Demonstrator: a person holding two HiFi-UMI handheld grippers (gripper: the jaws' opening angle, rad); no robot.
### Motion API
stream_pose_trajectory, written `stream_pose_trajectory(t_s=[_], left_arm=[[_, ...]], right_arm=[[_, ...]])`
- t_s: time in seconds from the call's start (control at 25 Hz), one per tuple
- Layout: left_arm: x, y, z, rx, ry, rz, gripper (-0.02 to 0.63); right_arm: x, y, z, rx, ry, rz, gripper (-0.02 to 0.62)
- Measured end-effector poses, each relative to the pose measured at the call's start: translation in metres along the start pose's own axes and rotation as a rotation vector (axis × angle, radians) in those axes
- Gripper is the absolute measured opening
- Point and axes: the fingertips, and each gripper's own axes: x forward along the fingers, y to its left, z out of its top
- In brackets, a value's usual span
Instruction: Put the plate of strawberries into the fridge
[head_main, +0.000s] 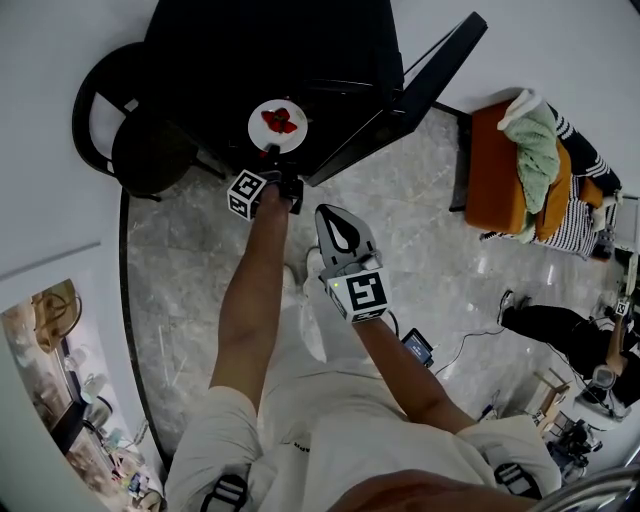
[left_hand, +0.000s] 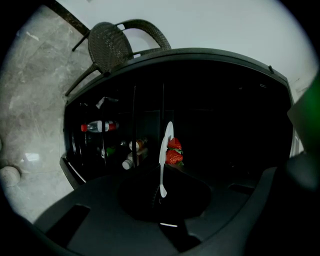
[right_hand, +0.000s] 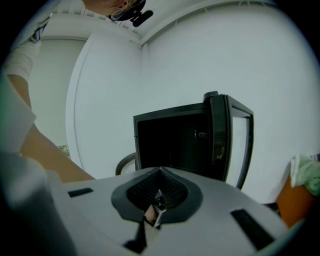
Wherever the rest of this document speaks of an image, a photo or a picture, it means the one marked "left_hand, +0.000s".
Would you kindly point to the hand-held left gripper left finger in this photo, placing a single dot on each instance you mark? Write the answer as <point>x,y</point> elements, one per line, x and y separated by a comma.
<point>112,215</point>

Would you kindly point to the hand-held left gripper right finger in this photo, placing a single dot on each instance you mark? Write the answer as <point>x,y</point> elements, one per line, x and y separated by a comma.
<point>225,207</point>

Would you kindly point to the red strawberry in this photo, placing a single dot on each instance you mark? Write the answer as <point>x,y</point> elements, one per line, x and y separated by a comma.
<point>174,143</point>
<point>173,157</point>

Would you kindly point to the white plate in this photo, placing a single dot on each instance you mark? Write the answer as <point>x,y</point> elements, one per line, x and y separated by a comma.
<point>162,152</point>

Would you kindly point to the black cabinet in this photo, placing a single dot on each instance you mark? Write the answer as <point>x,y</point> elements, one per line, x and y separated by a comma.
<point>225,112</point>

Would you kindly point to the clear bottle with red label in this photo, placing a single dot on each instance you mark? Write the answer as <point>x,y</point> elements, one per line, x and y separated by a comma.
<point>96,126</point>

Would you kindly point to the white shoe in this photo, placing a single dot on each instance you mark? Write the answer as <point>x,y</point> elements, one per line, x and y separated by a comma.
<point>8,176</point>

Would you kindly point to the white paper tag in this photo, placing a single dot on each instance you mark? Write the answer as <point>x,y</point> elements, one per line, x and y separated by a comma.
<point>103,102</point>

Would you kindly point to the dark wicker chair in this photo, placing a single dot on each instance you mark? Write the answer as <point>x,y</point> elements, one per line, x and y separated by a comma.
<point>107,45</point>

